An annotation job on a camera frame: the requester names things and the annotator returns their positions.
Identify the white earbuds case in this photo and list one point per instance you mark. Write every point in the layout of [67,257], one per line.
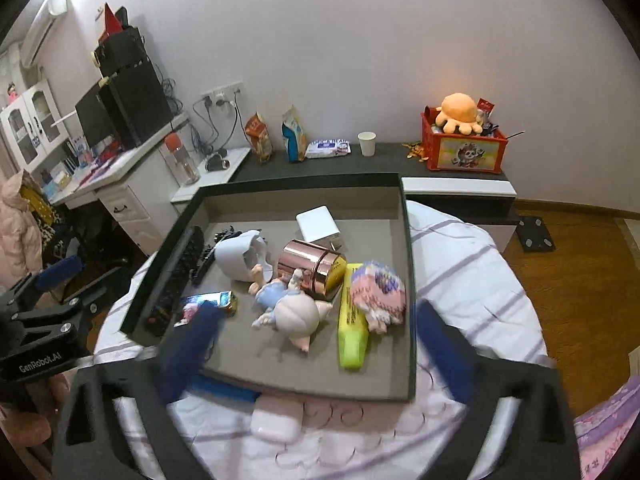
[275,422]

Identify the blue flat object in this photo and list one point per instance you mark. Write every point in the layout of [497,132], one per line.
[225,390]

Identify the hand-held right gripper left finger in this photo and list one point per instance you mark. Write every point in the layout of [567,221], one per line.
[195,345]

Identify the pink floral quilt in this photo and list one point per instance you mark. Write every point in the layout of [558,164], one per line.
[605,435]

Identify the orange snack bag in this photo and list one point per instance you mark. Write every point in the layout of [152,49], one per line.
[260,137]

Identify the black box on tower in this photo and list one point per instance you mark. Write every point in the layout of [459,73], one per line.
[120,47]

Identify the white paper cup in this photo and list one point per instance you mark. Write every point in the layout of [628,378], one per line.
[366,143]

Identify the white wall power socket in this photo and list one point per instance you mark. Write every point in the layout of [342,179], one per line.
[222,95]

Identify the black bathroom scale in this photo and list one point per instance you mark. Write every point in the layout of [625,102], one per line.
[535,232]

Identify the pink jacket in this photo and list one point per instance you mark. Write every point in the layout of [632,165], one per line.
[17,230]

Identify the black monitor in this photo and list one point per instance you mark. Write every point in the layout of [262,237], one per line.
[92,115]

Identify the white desk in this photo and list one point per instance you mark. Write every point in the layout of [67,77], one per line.
[125,175]

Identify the white charger plug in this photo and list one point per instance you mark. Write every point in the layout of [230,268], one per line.
[317,225]

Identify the wet wipes pack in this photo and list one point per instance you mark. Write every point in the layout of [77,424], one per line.
[327,148]

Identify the black computer tower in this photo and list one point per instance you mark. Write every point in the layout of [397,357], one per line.
[135,105]

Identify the pig doll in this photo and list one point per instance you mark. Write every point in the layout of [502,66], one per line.
[295,310]

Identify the bottle with red cap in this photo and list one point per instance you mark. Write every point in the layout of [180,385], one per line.
[182,160]

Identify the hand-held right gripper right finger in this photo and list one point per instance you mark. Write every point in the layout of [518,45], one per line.
[445,350]

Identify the black hair clip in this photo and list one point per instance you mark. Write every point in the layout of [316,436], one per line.
[215,250]

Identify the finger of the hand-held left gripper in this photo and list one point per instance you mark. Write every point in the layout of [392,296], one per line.
[57,272]
[75,310]

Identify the red paper pennant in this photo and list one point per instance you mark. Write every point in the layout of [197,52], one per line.
[110,17]

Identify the pink box with black rim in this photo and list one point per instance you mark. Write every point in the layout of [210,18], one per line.
[300,360]

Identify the black remote control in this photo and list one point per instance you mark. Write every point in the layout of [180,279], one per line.
[175,280]

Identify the blue snack bag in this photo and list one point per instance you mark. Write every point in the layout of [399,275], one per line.
[294,135]

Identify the small card pack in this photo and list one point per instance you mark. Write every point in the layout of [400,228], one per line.
[207,305]

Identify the white hooded doll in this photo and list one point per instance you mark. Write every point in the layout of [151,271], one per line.
[240,260]

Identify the white glass door cabinet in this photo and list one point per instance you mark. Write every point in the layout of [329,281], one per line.
[30,125]

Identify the golden toy figure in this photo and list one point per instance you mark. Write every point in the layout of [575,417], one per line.
[415,150]

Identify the red toy crate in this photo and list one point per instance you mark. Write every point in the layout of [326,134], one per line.
[467,152]

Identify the yellow highlighter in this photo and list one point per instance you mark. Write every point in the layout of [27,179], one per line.
[352,325]

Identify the rose gold metal cup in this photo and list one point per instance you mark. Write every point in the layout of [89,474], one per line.
[310,270]

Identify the orange octopus plush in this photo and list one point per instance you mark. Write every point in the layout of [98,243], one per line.
[457,110]

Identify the white air conditioner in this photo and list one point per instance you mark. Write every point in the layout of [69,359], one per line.
[42,32]

